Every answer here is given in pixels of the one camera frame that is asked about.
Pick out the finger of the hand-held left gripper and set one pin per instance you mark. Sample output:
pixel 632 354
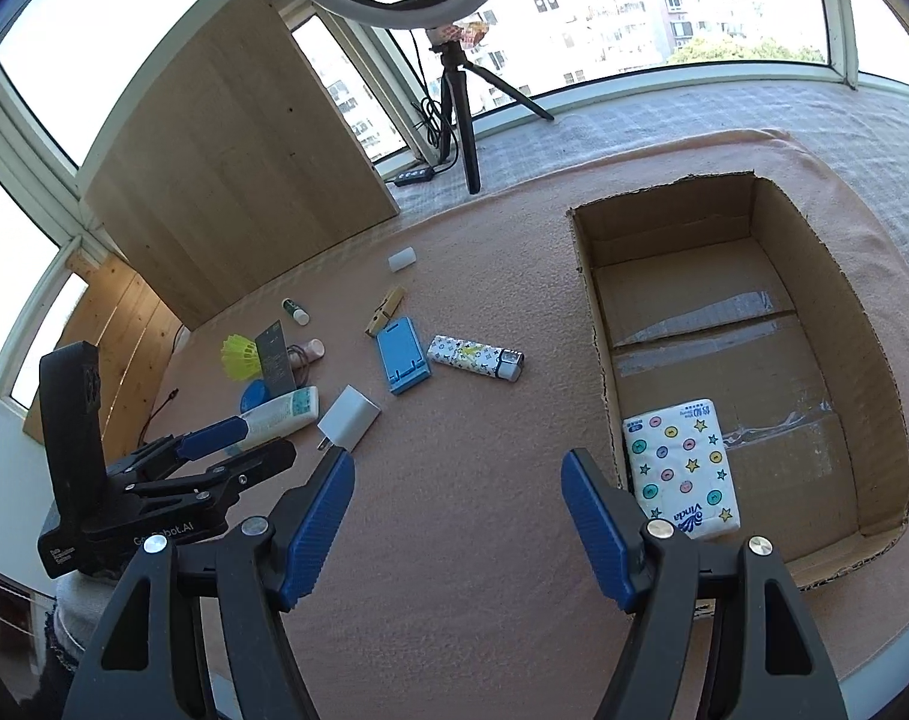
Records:
pixel 214 435
pixel 252 465

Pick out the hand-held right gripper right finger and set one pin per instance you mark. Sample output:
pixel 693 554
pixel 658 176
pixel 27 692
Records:
pixel 593 532

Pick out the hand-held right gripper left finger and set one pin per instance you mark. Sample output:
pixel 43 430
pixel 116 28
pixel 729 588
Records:
pixel 319 525

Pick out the blue round container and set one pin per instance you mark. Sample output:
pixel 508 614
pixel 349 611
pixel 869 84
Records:
pixel 253 396

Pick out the white lotion tube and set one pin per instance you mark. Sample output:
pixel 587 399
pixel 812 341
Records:
pixel 282 412

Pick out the yellow shuttlecock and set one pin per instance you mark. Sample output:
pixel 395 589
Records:
pixel 238 356

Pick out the white charger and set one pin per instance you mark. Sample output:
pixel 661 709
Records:
pixel 349 416

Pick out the star-print tissue pack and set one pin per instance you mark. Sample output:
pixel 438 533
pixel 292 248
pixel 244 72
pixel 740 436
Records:
pixel 679 465

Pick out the small pink bottle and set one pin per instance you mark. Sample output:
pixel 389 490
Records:
pixel 313 349

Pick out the small green bottle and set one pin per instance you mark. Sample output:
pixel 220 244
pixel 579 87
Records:
pixel 295 311

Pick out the blue phone stand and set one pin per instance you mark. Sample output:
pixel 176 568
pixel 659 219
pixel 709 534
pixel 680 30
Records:
pixel 398 360

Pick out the wooden clothespin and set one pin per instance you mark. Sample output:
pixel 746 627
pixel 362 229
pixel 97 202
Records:
pixel 385 311

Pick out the patterned lighter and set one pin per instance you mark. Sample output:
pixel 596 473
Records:
pixel 465 356

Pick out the cardboard box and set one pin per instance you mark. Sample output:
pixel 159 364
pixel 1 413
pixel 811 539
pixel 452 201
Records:
pixel 687 292

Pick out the person's left forearm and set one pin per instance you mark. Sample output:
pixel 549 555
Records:
pixel 75 615

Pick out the pine wood panel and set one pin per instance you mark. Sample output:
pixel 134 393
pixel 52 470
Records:
pixel 117 330

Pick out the light wooden board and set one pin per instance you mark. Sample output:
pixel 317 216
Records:
pixel 237 165

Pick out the black power strip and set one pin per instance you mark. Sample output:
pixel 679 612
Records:
pixel 415 175

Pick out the grey plaid sheet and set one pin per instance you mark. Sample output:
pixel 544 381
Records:
pixel 724 112

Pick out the white window frame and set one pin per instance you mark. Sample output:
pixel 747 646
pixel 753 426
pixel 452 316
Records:
pixel 837 15

